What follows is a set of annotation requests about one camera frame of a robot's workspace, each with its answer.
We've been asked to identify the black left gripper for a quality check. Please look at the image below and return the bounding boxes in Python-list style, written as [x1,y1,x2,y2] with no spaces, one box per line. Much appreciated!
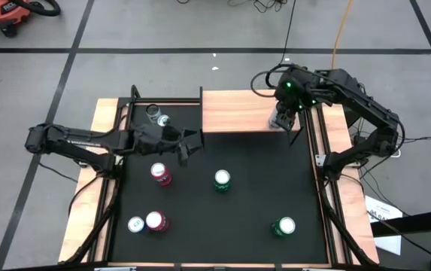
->
[130,123,204,169]

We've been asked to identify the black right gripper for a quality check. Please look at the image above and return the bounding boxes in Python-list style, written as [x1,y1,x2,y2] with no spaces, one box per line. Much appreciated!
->
[275,65,316,132]

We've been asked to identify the red Fanta can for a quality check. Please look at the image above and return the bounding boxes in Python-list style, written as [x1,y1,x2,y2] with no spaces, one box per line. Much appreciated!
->
[150,162,173,187]
[145,210,170,233]

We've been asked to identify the green Sprite can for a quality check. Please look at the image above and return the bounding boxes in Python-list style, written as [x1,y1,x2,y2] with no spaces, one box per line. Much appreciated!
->
[213,169,232,194]
[270,216,297,238]

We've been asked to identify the blue and silver energy can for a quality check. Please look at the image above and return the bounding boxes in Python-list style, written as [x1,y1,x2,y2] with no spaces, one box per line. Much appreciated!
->
[127,215,149,235]

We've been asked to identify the black table mat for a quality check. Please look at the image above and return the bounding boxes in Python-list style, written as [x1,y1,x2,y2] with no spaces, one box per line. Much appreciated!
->
[109,103,331,264]

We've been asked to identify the white paper sheet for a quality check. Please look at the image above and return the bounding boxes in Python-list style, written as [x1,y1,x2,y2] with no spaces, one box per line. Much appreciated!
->
[364,194,404,257]

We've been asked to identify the black furniture edge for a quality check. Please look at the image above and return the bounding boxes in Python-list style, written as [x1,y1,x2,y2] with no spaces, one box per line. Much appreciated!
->
[369,208,431,271]

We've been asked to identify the orange shop vacuum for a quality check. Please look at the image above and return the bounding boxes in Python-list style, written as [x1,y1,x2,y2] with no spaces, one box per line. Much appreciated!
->
[0,0,32,38]

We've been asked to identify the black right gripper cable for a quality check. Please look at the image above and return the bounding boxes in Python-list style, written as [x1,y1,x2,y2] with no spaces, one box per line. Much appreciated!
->
[250,62,295,99]

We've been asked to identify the wooden shelf with black frame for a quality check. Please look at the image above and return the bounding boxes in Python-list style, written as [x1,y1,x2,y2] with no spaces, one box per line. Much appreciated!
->
[199,85,305,150]

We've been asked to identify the black hanging cable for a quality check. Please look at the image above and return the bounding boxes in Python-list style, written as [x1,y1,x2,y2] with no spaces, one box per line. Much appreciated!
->
[279,0,297,64]

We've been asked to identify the yellow hanging cable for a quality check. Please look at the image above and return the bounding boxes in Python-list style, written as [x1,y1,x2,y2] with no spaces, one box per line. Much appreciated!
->
[330,0,354,71]

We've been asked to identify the black cable tangle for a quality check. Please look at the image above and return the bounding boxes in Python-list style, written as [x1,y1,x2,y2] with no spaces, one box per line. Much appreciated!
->
[226,0,288,13]

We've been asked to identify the black aluminium table frame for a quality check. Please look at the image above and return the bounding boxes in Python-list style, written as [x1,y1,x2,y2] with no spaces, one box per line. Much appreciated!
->
[59,85,380,271]

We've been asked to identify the black floor cable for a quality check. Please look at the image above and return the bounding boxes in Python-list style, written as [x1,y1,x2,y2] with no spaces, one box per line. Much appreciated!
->
[38,161,102,218]

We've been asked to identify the black power cables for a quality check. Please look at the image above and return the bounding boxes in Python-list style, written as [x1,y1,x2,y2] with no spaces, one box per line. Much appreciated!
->
[397,129,431,146]

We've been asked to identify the black vacuum hose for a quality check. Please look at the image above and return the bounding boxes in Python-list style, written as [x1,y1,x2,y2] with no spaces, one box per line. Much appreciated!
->
[11,0,62,18]

